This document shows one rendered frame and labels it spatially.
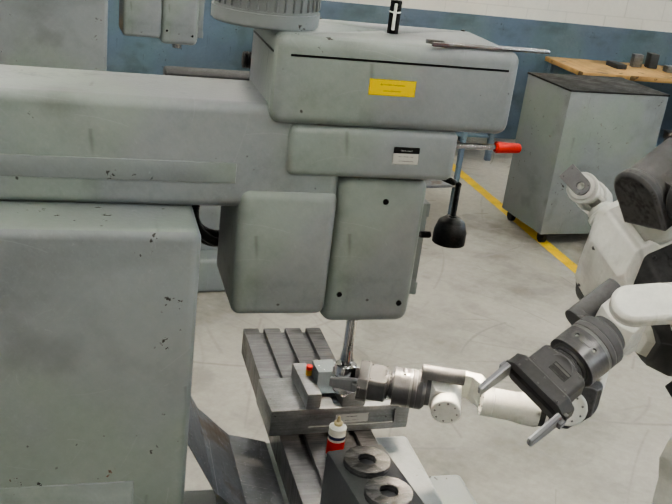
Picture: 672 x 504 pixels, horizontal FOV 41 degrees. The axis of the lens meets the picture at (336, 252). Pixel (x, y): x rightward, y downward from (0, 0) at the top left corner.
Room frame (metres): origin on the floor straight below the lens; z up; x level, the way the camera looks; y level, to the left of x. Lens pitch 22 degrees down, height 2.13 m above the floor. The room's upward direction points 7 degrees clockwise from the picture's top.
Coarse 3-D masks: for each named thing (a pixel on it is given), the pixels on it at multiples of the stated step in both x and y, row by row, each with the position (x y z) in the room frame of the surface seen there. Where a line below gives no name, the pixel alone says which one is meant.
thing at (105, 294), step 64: (0, 256) 1.34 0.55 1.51; (64, 256) 1.37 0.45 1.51; (128, 256) 1.40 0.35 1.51; (192, 256) 1.43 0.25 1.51; (0, 320) 1.34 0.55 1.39; (64, 320) 1.37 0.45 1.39; (128, 320) 1.40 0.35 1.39; (192, 320) 1.44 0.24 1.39; (0, 384) 1.34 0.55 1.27; (64, 384) 1.37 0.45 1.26; (128, 384) 1.40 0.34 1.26; (0, 448) 1.34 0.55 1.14; (64, 448) 1.37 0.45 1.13; (128, 448) 1.40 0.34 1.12
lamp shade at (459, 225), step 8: (448, 216) 1.85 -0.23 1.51; (456, 216) 1.85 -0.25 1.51; (440, 224) 1.83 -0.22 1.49; (448, 224) 1.82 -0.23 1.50; (456, 224) 1.82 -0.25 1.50; (464, 224) 1.84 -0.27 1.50; (440, 232) 1.82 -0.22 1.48; (448, 232) 1.82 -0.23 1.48; (456, 232) 1.82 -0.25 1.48; (464, 232) 1.83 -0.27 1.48; (432, 240) 1.84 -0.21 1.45; (440, 240) 1.82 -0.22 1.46; (448, 240) 1.81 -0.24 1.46; (456, 240) 1.82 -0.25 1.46; (464, 240) 1.83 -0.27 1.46
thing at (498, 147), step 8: (464, 144) 1.71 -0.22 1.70; (472, 144) 1.71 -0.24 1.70; (480, 144) 1.72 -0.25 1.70; (488, 144) 1.72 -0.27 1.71; (496, 144) 1.73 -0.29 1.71; (504, 144) 1.73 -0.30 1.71; (512, 144) 1.74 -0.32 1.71; (496, 152) 1.73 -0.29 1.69; (504, 152) 1.73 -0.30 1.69; (512, 152) 1.73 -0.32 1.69
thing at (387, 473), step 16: (352, 448) 1.49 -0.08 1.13; (368, 448) 1.50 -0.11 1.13; (336, 464) 1.45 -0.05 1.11; (352, 464) 1.44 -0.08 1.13; (368, 464) 1.46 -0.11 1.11; (384, 464) 1.45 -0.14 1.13; (336, 480) 1.43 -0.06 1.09; (352, 480) 1.40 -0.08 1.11; (368, 480) 1.41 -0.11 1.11; (384, 480) 1.40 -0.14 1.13; (400, 480) 1.40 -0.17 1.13; (336, 496) 1.42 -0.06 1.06; (352, 496) 1.37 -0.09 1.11; (368, 496) 1.34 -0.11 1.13; (384, 496) 1.35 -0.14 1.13; (400, 496) 1.36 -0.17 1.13; (416, 496) 1.38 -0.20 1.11
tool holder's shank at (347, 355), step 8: (352, 320) 1.76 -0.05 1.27; (352, 328) 1.76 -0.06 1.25; (344, 336) 1.76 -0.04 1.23; (352, 336) 1.75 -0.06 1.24; (344, 344) 1.76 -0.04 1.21; (352, 344) 1.76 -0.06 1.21; (344, 352) 1.75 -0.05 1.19; (352, 352) 1.76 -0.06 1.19; (344, 360) 1.75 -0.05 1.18; (352, 360) 1.76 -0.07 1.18
